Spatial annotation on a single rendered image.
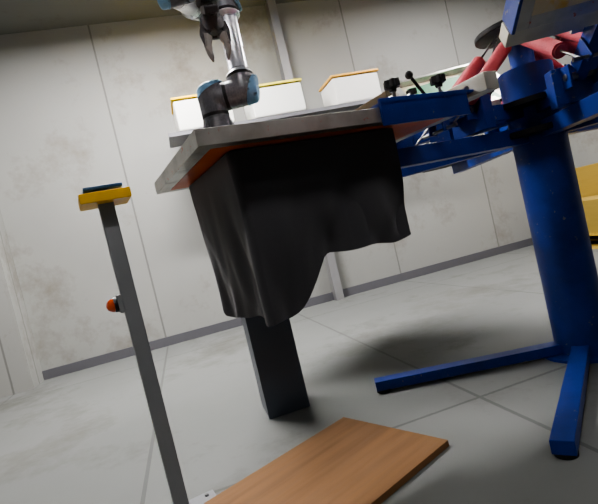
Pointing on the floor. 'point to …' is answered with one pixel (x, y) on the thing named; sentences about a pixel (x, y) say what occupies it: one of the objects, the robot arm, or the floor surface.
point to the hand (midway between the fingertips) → (220, 56)
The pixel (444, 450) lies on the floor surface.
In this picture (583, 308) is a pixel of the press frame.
